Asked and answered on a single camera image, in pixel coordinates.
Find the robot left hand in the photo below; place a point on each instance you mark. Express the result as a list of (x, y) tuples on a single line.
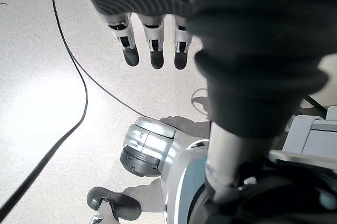
[(250, 50)]

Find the white medical cart blue drawers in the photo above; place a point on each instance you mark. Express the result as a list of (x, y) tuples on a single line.
[(316, 137)]

